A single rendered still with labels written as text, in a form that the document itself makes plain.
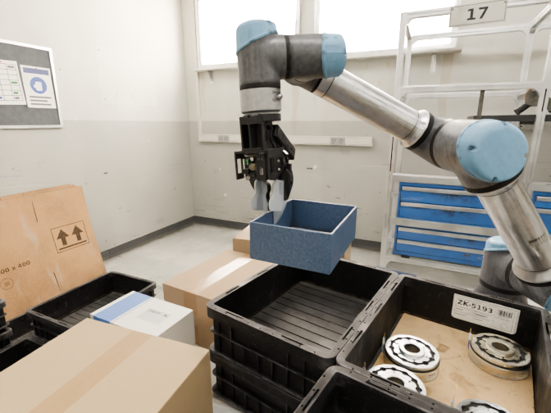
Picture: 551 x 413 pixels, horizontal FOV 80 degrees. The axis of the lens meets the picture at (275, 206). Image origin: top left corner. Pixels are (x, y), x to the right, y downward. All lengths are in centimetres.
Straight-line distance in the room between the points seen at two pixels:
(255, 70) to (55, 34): 288
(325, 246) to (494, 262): 66
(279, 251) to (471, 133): 44
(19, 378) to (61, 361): 6
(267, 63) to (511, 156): 49
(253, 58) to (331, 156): 298
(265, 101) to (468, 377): 64
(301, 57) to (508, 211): 54
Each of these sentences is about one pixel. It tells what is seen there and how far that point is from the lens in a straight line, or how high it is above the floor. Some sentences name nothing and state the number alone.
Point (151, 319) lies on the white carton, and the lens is 82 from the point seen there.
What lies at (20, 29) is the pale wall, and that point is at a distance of 327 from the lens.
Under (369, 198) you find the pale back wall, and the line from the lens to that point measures 352.
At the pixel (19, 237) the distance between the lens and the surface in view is 297.
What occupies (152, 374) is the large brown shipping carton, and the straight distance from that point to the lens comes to 65.
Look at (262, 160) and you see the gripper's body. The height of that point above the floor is 124.
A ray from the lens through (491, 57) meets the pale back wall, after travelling 346.
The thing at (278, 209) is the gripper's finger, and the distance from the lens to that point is 64.
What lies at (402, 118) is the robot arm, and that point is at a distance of 82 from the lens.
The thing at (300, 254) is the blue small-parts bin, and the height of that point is 109.
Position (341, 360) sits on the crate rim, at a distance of 60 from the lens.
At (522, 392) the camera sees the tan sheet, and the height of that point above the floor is 83.
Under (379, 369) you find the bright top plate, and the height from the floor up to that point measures 86.
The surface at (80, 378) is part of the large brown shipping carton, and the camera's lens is 69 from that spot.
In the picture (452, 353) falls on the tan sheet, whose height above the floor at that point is 83.
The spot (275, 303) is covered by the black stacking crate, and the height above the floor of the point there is 83.
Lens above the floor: 130
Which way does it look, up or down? 14 degrees down
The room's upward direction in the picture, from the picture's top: straight up
